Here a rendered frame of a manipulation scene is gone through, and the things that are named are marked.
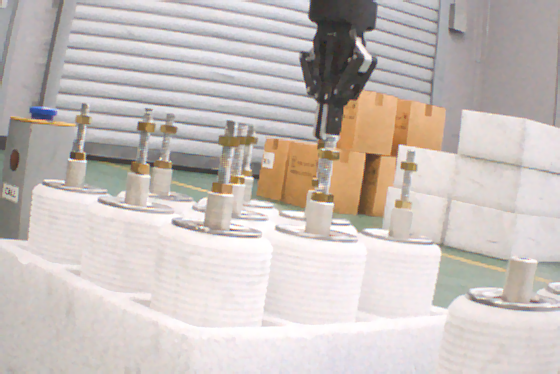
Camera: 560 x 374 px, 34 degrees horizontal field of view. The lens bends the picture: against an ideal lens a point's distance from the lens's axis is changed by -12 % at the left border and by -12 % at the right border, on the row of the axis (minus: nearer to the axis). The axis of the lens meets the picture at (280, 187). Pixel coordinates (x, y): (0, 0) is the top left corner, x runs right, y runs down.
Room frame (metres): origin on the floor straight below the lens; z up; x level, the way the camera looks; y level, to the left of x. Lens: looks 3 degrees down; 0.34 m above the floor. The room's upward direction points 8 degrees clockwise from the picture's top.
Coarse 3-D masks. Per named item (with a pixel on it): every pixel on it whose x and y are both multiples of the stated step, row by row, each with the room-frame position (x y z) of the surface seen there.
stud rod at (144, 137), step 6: (144, 114) 0.92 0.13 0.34; (150, 114) 0.92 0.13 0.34; (144, 120) 0.92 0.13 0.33; (150, 120) 0.92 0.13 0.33; (144, 132) 0.92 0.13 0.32; (144, 138) 0.92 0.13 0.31; (138, 144) 0.92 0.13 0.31; (144, 144) 0.92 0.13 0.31; (138, 150) 0.92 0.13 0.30; (144, 150) 0.92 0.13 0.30; (138, 156) 0.92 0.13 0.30; (144, 156) 0.92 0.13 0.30; (138, 162) 0.92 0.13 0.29; (144, 162) 0.92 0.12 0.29
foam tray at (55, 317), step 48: (0, 240) 1.01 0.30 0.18; (0, 288) 0.97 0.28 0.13; (48, 288) 0.89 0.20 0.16; (96, 288) 0.85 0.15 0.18; (0, 336) 0.97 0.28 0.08; (48, 336) 0.89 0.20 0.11; (96, 336) 0.83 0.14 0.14; (144, 336) 0.78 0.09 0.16; (192, 336) 0.74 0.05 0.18; (240, 336) 0.77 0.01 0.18; (288, 336) 0.80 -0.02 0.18; (336, 336) 0.84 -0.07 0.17; (384, 336) 0.89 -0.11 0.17; (432, 336) 0.94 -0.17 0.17
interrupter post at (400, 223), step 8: (392, 208) 1.01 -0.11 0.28; (392, 216) 1.00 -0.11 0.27; (400, 216) 1.00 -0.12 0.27; (408, 216) 1.00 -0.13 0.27; (392, 224) 1.00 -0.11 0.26; (400, 224) 1.00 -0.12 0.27; (408, 224) 1.00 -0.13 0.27; (392, 232) 1.00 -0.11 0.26; (400, 232) 1.00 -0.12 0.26; (408, 232) 1.00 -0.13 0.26
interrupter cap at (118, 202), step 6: (102, 198) 0.92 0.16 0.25; (108, 198) 0.93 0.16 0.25; (114, 198) 0.94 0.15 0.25; (120, 198) 0.95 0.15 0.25; (108, 204) 0.90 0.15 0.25; (114, 204) 0.89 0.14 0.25; (120, 204) 0.89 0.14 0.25; (126, 204) 0.89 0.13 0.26; (150, 204) 0.95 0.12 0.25; (156, 204) 0.95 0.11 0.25; (138, 210) 0.89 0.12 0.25; (144, 210) 0.89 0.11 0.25; (150, 210) 0.89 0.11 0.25; (156, 210) 0.90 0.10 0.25; (162, 210) 0.90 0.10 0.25; (168, 210) 0.91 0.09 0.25
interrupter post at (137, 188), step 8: (128, 176) 0.92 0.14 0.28; (136, 176) 0.92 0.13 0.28; (144, 176) 0.92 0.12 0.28; (128, 184) 0.92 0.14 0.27; (136, 184) 0.92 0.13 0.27; (144, 184) 0.92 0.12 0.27; (128, 192) 0.92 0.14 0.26; (136, 192) 0.92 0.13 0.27; (144, 192) 0.92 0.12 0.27; (128, 200) 0.92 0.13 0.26; (136, 200) 0.92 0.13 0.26; (144, 200) 0.92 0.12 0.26
